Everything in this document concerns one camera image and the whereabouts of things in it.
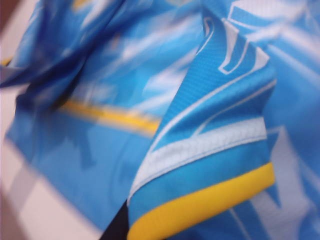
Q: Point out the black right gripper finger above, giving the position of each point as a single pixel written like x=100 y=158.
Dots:
x=120 y=227

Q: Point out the blue white patterned soccer jersey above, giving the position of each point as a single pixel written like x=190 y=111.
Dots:
x=190 y=120

